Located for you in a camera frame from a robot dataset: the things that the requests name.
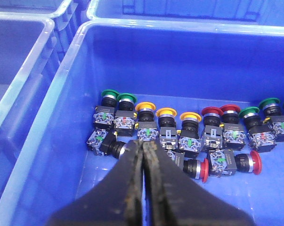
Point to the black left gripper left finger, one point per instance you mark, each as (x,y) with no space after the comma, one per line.
(114,201)

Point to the red push button lying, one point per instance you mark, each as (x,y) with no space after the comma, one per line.
(223,162)
(195,169)

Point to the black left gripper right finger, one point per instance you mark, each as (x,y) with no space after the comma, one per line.
(176,200)

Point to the blue plastic target crate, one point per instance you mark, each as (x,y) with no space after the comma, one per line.
(28,63)

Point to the red push button upright right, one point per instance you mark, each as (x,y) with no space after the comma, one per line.
(233,132)

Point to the yellow push button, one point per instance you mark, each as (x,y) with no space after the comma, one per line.
(168,132)
(147,128)
(189,141)

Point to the red push button upright left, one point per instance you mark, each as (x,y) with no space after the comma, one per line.
(212,137)

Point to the blue crate right rear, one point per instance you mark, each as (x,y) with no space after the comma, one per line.
(68,15)

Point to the blue crate behind source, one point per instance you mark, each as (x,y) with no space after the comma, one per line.
(262,12)

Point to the red push button lying middle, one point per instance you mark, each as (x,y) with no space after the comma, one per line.
(195,169)

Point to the green mushroom push button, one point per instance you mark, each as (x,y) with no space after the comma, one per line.
(103,117)

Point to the red push button lying right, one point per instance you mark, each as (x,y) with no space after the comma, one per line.
(223,162)

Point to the red push button upright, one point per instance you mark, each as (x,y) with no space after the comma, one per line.
(233,132)
(212,137)

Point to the blue plastic source crate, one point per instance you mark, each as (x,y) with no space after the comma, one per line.
(187,66)

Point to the push button lying left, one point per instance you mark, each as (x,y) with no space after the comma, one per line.
(103,143)

